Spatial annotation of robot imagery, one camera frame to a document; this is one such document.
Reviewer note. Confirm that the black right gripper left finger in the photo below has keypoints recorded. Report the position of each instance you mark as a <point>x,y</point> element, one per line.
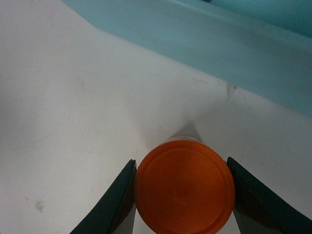
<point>115,211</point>

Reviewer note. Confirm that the orange cylinder part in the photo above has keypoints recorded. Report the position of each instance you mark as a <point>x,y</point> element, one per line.
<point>184,187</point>

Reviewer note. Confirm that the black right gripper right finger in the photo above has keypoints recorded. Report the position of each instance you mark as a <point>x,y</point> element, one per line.
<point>258,210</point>

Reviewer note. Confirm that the light blue plastic box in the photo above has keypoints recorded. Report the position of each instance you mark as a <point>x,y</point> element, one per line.
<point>261,58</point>

